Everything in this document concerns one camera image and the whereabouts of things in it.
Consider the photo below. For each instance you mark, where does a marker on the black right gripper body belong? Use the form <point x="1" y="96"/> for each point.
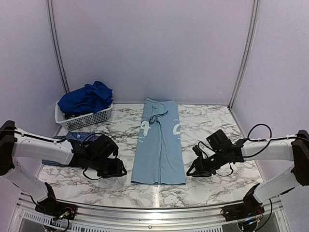
<point x="209" y="167"/>

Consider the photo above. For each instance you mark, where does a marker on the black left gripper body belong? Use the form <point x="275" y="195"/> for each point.
<point x="109" y="170"/>

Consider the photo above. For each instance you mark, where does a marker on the light blue garment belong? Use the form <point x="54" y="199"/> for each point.
<point x="158" y="159"/>

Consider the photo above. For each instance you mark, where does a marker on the blue checked shirt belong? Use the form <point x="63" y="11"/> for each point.
<point x="85" y="137"/>

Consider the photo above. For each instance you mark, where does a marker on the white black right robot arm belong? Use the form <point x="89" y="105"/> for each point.
<point x="294" y="148"/>

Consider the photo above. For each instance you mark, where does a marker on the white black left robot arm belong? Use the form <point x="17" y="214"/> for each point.
<point x="96" y="151"/>

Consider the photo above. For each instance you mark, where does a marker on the white plastic laundry basket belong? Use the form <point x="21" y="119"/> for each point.
<point x="83" y="120"/>

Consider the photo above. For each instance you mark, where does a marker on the royal blue garment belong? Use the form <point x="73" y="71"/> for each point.
<point x="88" y="99"/>

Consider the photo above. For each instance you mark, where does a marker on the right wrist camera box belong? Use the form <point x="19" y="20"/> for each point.
<point x="197" y="151"/>

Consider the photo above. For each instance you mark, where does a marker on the aluminium front frame rail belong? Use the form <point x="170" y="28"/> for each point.
<point x="95" y="218"/>

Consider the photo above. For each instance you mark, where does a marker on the right aluminium corner post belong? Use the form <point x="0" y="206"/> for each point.
<point x="246" y="53"/>

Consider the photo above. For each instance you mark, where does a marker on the aluminium corner post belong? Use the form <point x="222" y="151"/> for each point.
<point x="56" y="46"/>
<point x="246" y="53"/>

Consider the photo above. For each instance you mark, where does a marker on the left aluminium corner post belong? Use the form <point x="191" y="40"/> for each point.
<point x="56" y="46"/>

